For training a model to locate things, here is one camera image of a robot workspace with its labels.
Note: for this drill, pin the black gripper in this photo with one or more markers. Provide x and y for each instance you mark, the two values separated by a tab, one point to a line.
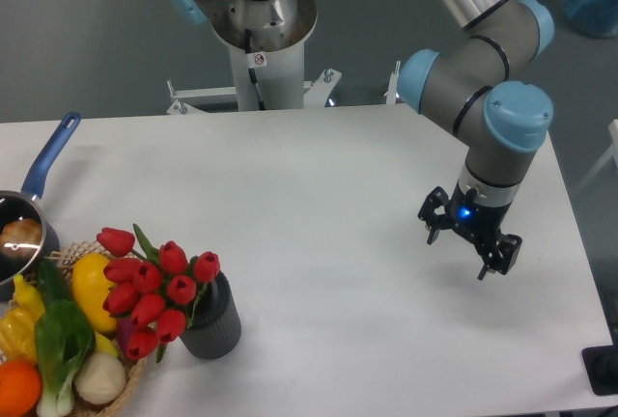
479	225

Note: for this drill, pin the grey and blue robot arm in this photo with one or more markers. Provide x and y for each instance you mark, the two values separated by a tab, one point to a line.
471	94

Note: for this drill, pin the dark grey ribbed vase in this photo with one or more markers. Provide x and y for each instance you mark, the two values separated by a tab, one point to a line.
216	328

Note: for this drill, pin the black device at table edge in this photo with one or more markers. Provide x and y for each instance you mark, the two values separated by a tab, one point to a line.
601	368

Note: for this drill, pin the red tulip bouquet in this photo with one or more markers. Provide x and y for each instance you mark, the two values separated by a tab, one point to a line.
156	289

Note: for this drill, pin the purple eggplant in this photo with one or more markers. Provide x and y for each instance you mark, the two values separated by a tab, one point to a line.
124	331

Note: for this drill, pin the yellow bell pepper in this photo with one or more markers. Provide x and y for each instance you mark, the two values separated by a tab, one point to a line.
90	288

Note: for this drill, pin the white garlic bulb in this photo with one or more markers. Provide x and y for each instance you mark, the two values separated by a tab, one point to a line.
101	380

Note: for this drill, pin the woven wicker basket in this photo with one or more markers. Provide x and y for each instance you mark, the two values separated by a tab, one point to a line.
65	260

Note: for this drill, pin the green bok choy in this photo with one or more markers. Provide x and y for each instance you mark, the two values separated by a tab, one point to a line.
64	338

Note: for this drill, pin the brown bread roll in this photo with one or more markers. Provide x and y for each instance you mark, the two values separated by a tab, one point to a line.
23	233

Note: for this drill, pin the yellow corn cob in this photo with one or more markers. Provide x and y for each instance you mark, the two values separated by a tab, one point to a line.
18	336

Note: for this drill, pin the orange fruit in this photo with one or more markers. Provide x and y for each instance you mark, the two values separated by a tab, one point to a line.
21	387

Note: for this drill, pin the white frame at right edge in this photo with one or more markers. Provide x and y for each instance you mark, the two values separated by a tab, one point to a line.
609	155

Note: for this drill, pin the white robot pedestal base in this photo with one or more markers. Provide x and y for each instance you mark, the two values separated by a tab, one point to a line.
266	45

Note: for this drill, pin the blue handled steel saucepan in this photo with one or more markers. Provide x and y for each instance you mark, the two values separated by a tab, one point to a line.
24	203

